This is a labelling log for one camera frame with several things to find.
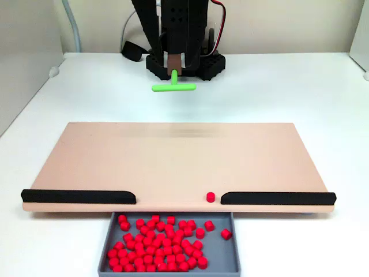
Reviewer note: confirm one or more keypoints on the black guide rail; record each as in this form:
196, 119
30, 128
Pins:
78, 196
276, 198

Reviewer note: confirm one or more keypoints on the grey rectangular container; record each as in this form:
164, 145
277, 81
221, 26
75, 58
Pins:
219, 254

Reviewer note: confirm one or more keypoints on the small white clip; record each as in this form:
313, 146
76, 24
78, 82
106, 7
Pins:
53, 72
366, 75

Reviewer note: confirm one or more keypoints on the beige flat board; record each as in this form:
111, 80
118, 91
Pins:
173, 158

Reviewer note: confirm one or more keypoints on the green T-shaped pusher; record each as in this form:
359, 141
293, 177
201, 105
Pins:
174, 87

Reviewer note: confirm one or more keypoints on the brown tool holder block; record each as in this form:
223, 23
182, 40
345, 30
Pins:
174, 62

